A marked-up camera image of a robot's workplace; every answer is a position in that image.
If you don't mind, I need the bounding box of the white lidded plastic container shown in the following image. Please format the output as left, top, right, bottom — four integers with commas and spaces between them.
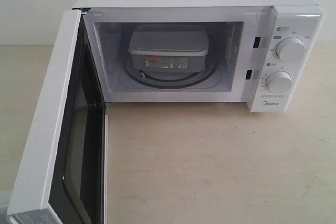
128, 24, 209, 73

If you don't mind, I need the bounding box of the white microwave door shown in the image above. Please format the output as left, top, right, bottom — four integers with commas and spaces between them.
6, 9, 108, 223

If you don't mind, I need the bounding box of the white microwave oven body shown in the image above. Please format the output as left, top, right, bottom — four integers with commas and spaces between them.
74, 0, 324, 112

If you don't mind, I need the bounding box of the glass turntable plate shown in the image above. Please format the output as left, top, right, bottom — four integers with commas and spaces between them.
123, 56, 219, 89

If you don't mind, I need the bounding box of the lower white timer knob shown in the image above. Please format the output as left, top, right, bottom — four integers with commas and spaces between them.
266, 71, 292, 93

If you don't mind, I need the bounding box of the upper white power knob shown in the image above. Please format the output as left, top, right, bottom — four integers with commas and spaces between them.
276, 37, 306, 62

